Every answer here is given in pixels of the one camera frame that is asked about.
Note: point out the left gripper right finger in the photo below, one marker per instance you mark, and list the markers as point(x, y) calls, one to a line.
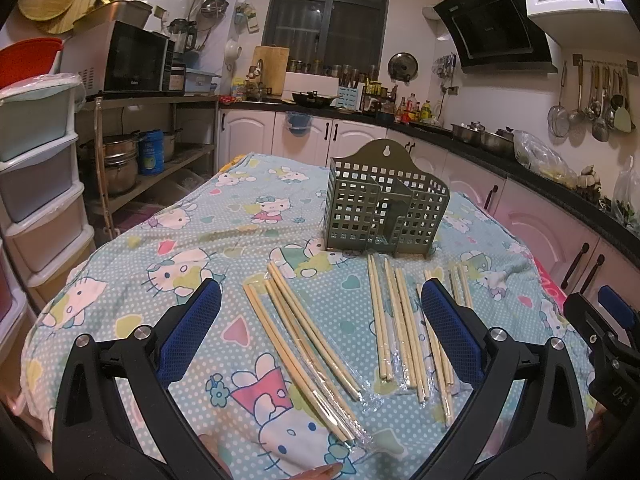
point(524, 417)

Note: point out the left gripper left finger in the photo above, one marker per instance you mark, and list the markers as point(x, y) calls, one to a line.
point(92, 434)

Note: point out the chopstick pair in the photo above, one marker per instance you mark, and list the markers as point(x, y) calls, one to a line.
point(315, 337)
point(408, 343)
point(312, 377)
point(385, 367)
point(460, 285)
point(439, 367)

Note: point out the dark kitchen window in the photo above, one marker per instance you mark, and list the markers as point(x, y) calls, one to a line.
point(333, 32)

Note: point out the left hand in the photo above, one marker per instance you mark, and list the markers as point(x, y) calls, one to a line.
point(325, 472)

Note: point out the white lower cabinets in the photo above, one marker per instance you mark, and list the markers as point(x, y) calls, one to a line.
point(581, 246)

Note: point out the plastic drawer tower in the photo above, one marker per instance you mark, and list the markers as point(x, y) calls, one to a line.
point(43, 215)

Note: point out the plastic bag of food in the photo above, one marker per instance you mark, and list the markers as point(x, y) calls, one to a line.
point(538, 158)

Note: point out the hello kitty tablecloth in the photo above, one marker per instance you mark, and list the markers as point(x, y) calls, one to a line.
point(267, 209)

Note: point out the hanging ladle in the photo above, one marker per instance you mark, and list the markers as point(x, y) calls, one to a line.
point(577, 116)

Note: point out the steel pot on counter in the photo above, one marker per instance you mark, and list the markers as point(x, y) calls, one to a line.
point(499, 143)

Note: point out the hanging strainer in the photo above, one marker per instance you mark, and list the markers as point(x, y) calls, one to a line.
point(557, 119)

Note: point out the wooden shelf rack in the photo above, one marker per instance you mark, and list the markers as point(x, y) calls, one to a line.
point(104, 116)

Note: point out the stacked steel pots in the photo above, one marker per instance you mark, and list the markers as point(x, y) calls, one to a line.
point(120, 155)

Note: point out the green plastic utensil caddy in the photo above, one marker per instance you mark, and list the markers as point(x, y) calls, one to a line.
point(380, 201)

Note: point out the blue canister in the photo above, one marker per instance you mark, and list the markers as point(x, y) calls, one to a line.
point(151, 152)

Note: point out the oil bottles group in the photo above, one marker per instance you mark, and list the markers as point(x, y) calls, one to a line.
point(412, 110)

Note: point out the hanging pot lid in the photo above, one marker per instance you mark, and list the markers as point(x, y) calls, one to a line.
point(403, 66)

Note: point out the black range hood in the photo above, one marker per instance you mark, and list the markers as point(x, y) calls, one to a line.
point(496, 36)

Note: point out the blue knife block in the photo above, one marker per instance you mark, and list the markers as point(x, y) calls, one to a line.
point(349, 98)

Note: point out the black microwave oven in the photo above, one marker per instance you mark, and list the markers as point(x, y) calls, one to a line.
point(116, 57)

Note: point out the red plastic basin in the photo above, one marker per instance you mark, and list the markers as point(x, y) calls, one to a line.
point(28, 58)

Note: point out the black wok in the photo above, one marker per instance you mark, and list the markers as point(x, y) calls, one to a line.
point(312, 99)

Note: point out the blender jug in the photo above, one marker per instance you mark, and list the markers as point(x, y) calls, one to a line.
point(182, 33)

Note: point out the wooden cutting board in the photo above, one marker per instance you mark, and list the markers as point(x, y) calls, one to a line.
point(274, 66)

